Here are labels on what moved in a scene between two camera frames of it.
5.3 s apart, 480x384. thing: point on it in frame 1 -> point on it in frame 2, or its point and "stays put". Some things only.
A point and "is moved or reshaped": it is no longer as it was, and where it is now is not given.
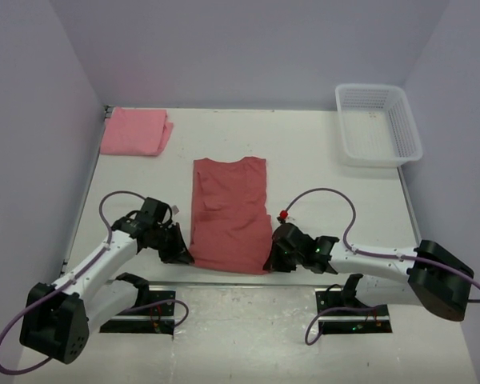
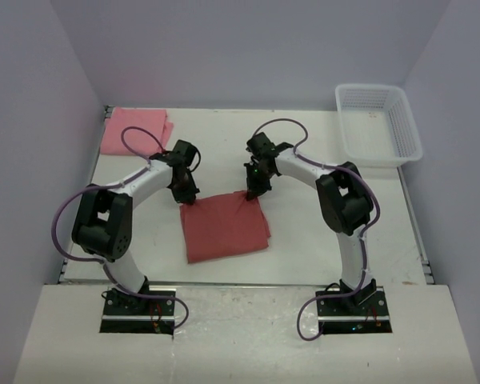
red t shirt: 230,229 is moved or reshaped
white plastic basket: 378,130 stays put
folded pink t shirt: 136,131 stays put
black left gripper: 172,243 -> 185,190
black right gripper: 282,248 -> 256,182
